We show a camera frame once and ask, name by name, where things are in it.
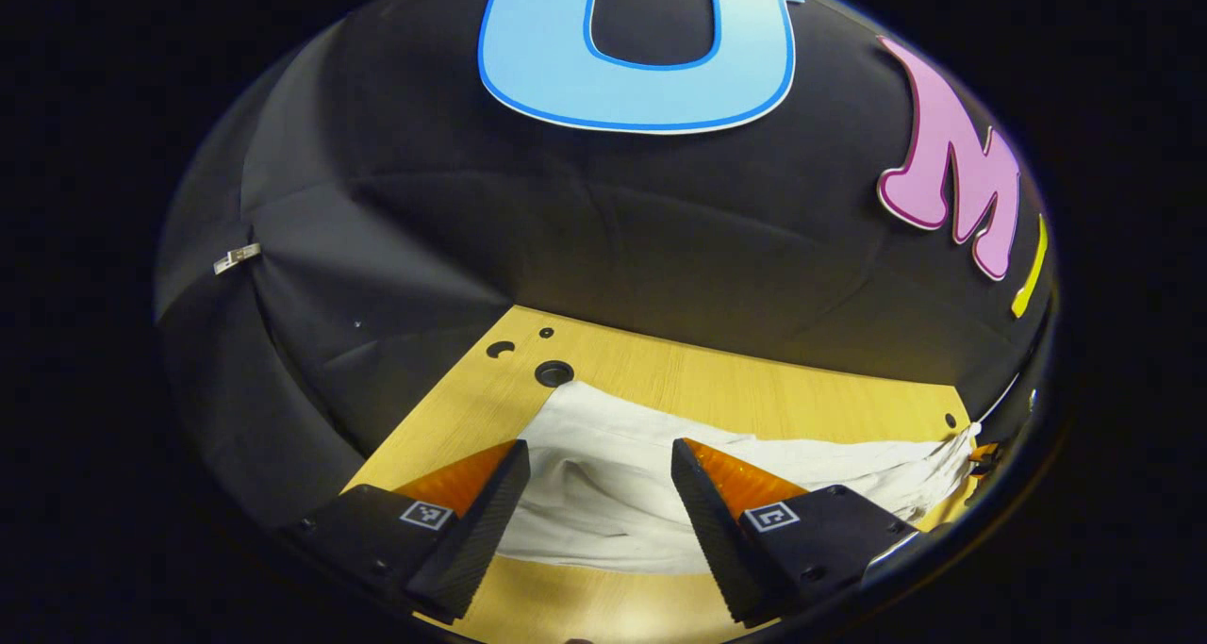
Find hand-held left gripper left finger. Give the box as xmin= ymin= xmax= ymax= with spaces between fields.
xmin=278 ymin=439 xmax=532 ymax=626

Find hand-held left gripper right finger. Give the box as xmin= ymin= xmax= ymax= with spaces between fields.
xmin=670 ymin=438 xmax=921 ymax=629

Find silver metal clip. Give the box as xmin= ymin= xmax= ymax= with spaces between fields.
xmin=213 ymin=242 xmax=263 ymax=276

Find white jeans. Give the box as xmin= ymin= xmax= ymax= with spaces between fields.
xmin=496 ymin=380 xmax=984 ymax=575

